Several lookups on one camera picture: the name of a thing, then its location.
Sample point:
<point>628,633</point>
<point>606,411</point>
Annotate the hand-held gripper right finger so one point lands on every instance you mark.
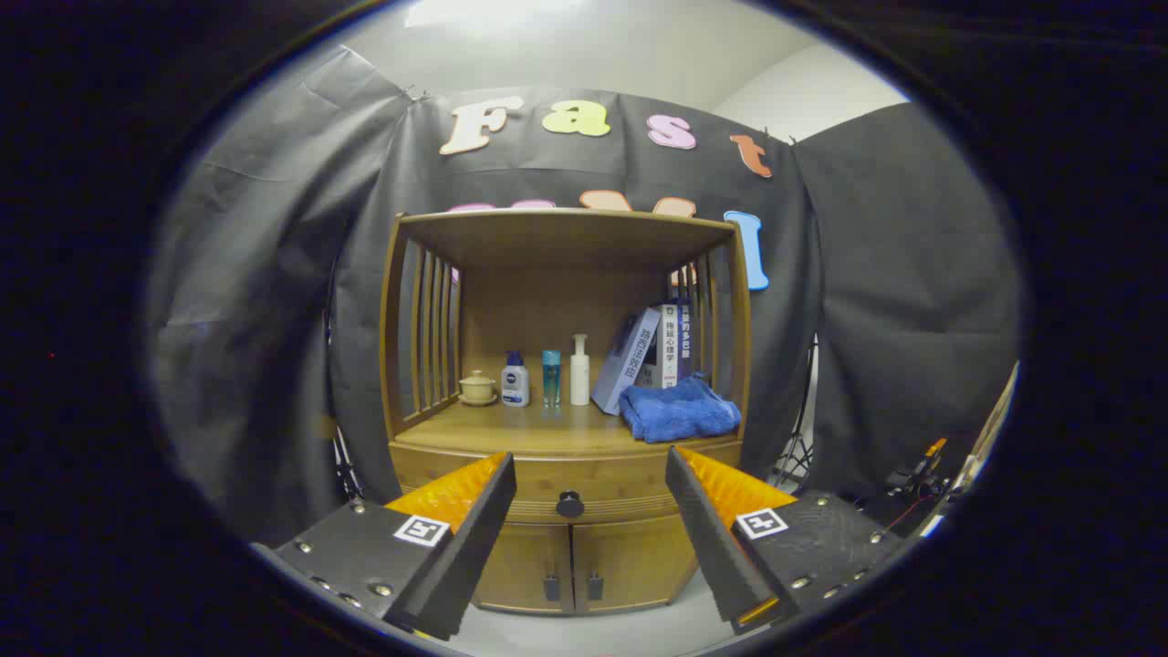
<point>707,538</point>

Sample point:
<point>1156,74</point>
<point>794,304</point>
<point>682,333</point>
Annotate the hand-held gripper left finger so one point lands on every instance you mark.
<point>474,538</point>

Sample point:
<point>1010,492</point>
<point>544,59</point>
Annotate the black drawer knob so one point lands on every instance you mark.
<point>569,504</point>

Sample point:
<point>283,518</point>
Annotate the wooden drawer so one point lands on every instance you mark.
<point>602,474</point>

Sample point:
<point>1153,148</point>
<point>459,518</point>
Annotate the wooden cabinet door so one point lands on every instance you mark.
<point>630,561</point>
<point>529,566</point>

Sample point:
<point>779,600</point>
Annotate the wooden countertop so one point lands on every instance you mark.
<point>547,429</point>

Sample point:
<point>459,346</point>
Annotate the wooden cabinet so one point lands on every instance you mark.
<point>547,301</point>

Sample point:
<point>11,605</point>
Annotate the black light stand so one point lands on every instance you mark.
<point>798,447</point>
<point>345,465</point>

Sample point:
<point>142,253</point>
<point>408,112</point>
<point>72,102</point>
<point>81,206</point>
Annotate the blue towel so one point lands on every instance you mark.
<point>680,411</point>

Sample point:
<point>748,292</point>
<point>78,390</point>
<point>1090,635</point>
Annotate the beige lidded teacup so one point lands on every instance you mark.
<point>476,387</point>

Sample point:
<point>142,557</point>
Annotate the white bottle with blue cap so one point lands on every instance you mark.
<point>516,383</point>

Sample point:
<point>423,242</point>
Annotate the clear blue bottle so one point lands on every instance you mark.
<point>551,376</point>

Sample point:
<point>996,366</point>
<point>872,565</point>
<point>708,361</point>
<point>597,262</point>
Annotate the grey-blue book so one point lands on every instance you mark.
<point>625,365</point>

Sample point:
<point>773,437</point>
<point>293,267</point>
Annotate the white pump bottle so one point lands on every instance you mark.
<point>579,374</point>

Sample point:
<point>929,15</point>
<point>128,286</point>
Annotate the white book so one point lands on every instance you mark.
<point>669,347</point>

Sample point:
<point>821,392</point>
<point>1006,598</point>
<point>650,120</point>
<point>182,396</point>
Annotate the dark blue book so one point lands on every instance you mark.
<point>684,338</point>

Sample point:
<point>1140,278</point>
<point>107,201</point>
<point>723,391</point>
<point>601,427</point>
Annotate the black device with orange part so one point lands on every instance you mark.
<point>912,484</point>

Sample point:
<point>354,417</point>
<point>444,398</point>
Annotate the light wooden board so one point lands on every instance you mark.
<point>990,429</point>

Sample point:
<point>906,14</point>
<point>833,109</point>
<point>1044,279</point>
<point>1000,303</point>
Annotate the black backdrop cloth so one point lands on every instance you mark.
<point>274,274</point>

